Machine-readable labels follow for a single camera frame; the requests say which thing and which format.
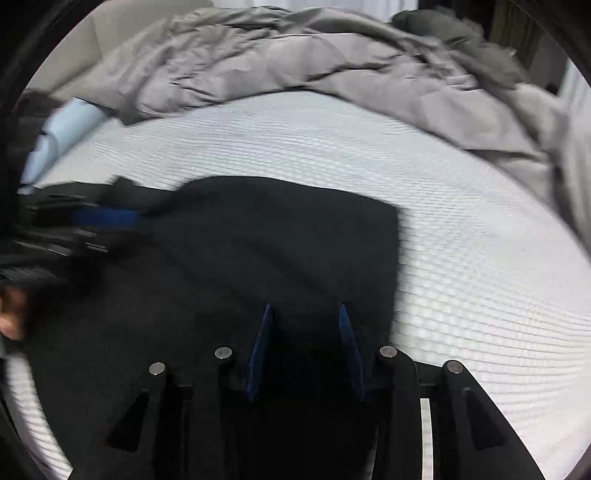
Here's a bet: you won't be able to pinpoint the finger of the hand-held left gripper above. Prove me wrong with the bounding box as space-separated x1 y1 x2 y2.
69 205 145 232

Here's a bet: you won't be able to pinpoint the beige padded headboard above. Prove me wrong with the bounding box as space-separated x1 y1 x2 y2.
25 0 215 95

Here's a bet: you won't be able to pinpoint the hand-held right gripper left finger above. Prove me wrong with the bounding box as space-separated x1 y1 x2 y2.
69 302 278 480

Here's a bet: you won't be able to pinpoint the white honeycomb patterned bed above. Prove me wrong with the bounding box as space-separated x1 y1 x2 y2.
9 92 591 480

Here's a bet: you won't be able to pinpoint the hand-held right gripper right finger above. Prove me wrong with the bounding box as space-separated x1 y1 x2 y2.
337 302 546 480

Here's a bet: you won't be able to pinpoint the black pants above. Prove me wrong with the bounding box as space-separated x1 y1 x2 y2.
14 175 400 480

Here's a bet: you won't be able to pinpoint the light blue bolster pillow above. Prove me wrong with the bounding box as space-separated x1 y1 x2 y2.
21 99 108 186

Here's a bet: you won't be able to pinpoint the grey duvet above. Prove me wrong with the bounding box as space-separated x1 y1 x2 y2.
69 6 591 220

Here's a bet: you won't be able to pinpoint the person's right hand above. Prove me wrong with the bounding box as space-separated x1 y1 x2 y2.
0 286 34 342

